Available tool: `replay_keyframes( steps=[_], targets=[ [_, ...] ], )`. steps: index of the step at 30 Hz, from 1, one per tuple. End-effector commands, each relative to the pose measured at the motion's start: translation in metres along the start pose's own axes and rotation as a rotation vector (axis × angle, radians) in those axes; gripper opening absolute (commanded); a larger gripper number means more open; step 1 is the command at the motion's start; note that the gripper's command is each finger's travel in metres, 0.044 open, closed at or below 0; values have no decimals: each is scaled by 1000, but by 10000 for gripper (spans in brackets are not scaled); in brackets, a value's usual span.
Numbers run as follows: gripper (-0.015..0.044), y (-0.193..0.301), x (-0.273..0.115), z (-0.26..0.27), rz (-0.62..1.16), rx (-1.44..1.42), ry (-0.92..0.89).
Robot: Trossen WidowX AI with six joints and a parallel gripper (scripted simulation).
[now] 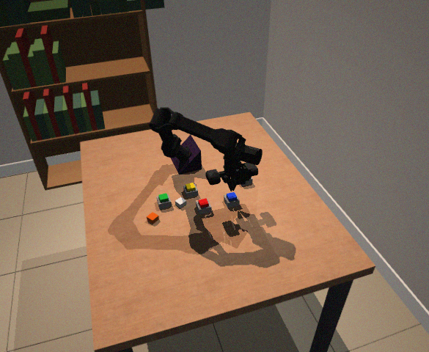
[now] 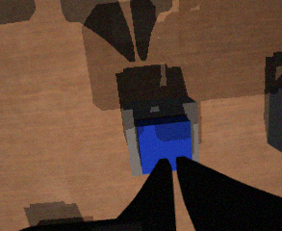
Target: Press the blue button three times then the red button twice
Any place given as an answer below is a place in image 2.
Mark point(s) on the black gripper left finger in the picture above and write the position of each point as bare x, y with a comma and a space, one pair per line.
152, 209

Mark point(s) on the blue button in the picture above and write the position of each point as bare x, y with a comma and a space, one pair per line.
161, 128

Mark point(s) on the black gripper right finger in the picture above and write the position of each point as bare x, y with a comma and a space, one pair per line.
216, 202

